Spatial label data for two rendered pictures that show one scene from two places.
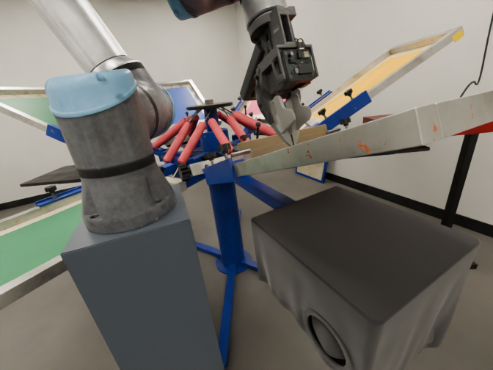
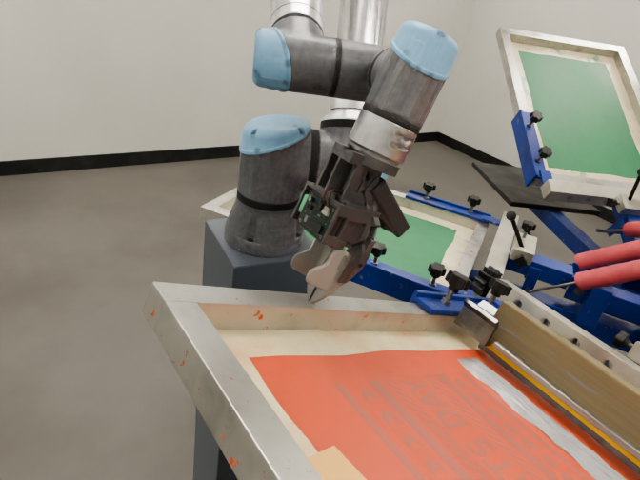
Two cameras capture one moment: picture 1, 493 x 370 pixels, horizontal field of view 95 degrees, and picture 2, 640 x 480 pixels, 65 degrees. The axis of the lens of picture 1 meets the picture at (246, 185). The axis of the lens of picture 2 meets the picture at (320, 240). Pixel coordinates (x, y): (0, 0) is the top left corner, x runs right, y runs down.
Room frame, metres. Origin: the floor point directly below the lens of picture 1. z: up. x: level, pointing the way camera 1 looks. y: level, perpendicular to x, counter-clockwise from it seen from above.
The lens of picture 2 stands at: (0.29, -0.63, 1.67)
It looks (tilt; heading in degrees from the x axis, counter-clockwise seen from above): 29 degrees down; 77
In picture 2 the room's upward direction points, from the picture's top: 10 degrees clockwise
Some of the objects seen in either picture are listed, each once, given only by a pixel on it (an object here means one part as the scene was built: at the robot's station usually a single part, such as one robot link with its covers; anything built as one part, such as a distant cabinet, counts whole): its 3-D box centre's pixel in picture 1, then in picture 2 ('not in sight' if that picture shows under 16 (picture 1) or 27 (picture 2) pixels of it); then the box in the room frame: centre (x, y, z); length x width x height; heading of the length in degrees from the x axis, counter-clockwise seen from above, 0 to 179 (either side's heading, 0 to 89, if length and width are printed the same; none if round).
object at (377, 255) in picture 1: (348, 227); not in sight; (0.60, -0.31, 0.95); 0.48 x 0.44 x 0.01; 26
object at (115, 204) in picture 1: (125, 185); (266, 213); (0.37, 0.21, 1.25); 0.15 x 0.15 x 0.10
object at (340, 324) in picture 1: (303, 294); not in sight; (0.52, -0.14, 0.77); 0.46 x 0.09 x 0.36; 26
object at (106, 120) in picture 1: (106, 115); (277, 155); (0.38, 0.21, 1.37); 0.13 x 0.12 x 0.14; 178
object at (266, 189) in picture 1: (265, 193); not in sight; (1.04, -0.09, 0.89); 1.24 x 0.06 x 0.06; 26
